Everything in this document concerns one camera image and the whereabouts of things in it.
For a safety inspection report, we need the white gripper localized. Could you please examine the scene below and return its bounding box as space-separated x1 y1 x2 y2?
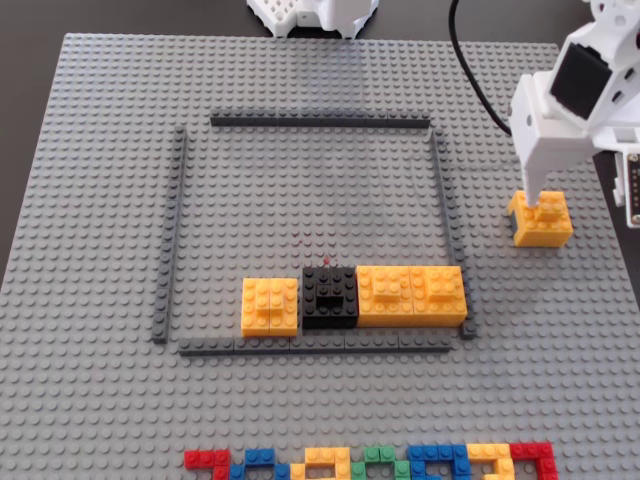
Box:
509 22 640 207

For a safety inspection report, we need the yellow brick cube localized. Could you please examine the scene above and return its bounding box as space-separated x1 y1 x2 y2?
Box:
507 189 575 249
240 277 300 339
409 264 470 329
355 265 415 329

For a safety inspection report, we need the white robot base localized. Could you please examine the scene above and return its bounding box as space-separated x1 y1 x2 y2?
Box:
246 0 380 40

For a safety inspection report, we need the black brick cube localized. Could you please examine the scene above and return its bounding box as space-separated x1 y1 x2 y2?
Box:
301 266 360 330

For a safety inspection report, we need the dark grey brick strip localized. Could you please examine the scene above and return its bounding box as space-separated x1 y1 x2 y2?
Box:
178 335 454 357
429 128 476 341
209 108 431 129
152 125 189 345

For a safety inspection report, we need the red brick letter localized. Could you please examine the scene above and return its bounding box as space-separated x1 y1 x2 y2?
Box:
509 442 558 480
183 449 232 480

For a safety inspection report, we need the yellow brick letter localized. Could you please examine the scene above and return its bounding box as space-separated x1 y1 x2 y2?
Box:
467 443 516 480
289 447 352 480

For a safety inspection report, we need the blue brick letter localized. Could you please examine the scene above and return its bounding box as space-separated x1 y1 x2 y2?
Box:
229 448 292 480
407 443 471 480

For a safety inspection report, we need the green brick letter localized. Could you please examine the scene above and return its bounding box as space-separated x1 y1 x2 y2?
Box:
349 446 412 480

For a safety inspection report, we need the grey studded baseplate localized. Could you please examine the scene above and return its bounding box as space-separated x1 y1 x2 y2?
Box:
0 32 640 480

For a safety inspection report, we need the black camera circuit board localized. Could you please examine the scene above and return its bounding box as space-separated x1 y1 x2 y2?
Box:
613 152 640 229

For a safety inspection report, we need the black cable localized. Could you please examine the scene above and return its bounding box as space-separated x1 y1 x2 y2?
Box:
447 0 515 137

